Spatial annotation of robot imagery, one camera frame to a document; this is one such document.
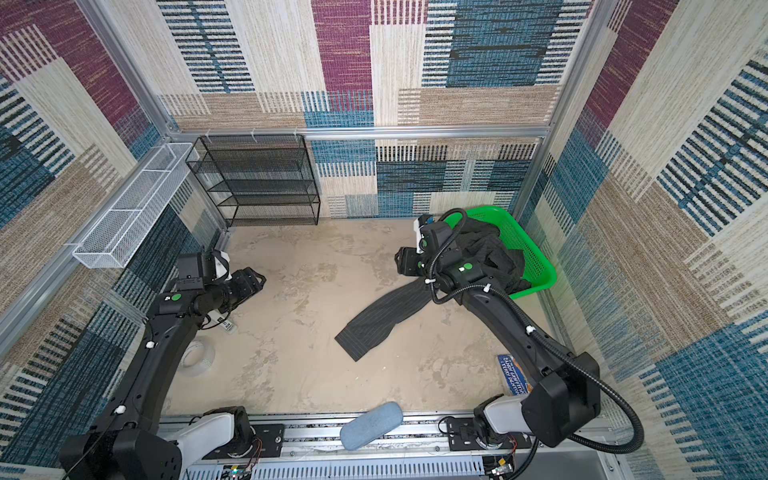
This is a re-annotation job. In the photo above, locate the dark pinstriped long sleeve shirt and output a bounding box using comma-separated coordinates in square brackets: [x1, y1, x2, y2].
[334, 215, 534, 363]

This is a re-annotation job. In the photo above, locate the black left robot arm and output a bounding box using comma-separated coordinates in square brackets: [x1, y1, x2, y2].
[59, 268, 266, 479]

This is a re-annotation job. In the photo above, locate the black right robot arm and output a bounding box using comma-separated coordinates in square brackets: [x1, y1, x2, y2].
[395, 206, 601, 447]

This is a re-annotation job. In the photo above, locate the clear tape roll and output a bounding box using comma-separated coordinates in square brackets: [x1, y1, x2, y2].
[177, 338, 216, 377]

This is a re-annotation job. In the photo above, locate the green plastic basket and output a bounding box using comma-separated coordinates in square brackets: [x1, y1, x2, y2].
[425, 206, 557, 304]

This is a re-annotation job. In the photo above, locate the blue-grey fuzzy microphone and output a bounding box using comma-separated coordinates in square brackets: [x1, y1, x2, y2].
[339, 402, 403, 451]

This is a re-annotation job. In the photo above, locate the colourful treehouse book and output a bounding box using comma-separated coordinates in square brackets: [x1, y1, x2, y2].
[497, 354, 533, 396]

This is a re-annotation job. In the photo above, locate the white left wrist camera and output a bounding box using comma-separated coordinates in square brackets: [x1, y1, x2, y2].
[209, 249, 231, 283]

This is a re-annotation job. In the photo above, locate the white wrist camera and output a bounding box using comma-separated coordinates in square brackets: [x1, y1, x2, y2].
[209, 249, 231, 283]
[413, 214, 432, 254]

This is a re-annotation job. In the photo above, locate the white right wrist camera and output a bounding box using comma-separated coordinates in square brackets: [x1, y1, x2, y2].
[413, 214, 432, 254]

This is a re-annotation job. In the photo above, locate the black wire mesh shelf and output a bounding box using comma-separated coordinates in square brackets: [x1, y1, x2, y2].
[186, 134, 321, 227]

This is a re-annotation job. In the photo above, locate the black corrugated cable conduit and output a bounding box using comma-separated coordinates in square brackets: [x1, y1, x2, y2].
[427, 208, 646, 455]

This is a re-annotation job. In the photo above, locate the white wire mesh tray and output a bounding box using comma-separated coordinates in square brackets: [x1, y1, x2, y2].
[72, 143, 192, 269]

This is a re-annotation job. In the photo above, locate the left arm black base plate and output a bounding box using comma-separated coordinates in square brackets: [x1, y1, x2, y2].
[243, 424, 286, 461]

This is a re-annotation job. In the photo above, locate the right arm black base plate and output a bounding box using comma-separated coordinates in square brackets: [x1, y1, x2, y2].
[437, 416, 532, 451]

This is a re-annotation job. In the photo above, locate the white slotted cable duct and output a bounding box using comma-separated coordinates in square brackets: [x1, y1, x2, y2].
[181, 456, 486, 479]

